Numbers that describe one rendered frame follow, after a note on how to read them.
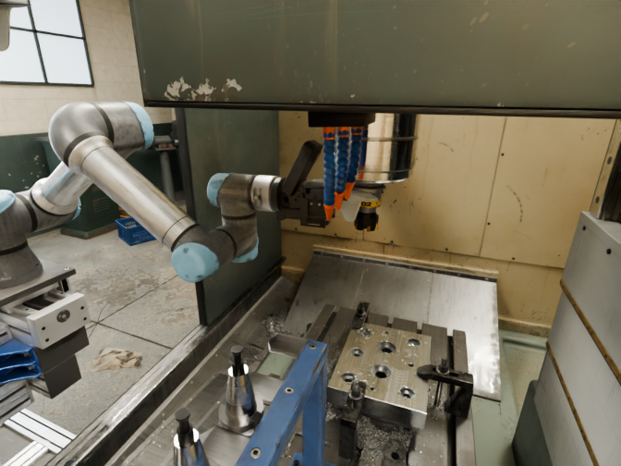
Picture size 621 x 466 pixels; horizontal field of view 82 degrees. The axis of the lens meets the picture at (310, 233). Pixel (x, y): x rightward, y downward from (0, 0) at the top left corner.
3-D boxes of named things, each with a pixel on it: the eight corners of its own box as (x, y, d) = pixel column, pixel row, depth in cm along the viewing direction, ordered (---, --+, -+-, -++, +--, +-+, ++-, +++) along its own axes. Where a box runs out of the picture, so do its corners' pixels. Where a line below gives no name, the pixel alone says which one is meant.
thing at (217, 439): (185, 459, 45) (184, 454, 45) (209, 425, 50) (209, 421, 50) (233, 478, 43) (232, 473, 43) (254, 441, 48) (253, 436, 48)
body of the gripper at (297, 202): (338, 217, 76) (286, 212, 80) (339, 177, 73) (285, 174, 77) (328, 228, 69) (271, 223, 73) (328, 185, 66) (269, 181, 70)
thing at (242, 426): (244, 447, 48) (242, 434, 47) (211, 427, 51) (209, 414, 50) (272, 414, 53) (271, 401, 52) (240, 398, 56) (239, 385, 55)
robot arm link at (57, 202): (-4, 206, 101) (85, 89, 75) (50, 193, 114) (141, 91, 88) (21, 241, 103) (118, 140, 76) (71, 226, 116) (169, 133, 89)
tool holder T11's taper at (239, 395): (242, 426, 48) (239, 386, 46) (218, 411, 50) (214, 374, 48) (262, 403, 52) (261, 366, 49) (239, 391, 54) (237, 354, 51)
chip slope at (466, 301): (256, 373, 141) (253, 316, 132) (312, 291, 200) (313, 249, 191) (507, 443, 114) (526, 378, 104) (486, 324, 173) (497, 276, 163)
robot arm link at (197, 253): (19, 89, 66) (213, 260, 62) (75, 91, 76) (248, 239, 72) (12, 141, 72) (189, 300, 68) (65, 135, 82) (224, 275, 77)
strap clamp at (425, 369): (412, 403, 93) (419, 357, 87) (413, 394, 96) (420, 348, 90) (467, 418, 89) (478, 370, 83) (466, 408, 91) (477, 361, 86)
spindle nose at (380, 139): (403, 188, 57) (412, 107, 52) (312, 177, 63) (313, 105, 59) (420, 170, 70) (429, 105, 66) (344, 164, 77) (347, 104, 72)
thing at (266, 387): (231, 396, 55) (230, 391, 55) (248, 372, 60) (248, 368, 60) (272, 409, 53) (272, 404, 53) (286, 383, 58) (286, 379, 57)
